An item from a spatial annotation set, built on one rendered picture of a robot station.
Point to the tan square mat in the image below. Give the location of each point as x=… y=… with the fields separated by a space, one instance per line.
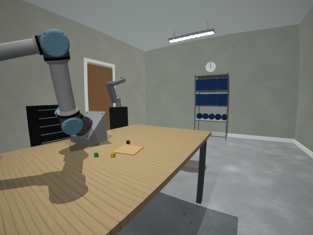
x=128 y=149

